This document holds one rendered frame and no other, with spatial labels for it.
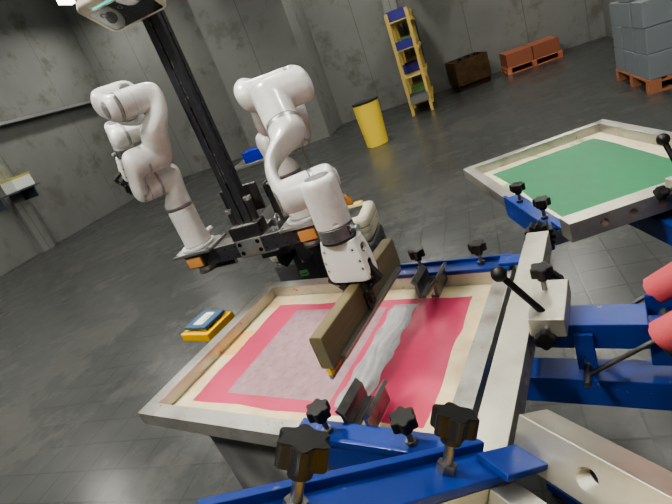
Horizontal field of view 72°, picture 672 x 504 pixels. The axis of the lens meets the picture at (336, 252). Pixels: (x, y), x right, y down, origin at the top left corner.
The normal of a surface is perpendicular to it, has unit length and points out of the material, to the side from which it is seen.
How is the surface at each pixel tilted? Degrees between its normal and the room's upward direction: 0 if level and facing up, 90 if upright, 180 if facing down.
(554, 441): 58
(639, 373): 0
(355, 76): 90
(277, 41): 90
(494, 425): 0
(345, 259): 91
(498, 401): 0
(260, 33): 90
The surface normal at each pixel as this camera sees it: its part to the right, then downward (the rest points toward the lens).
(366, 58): -0.22, 0.45
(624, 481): -0.85, -0.06
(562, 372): -0.34, -0.87
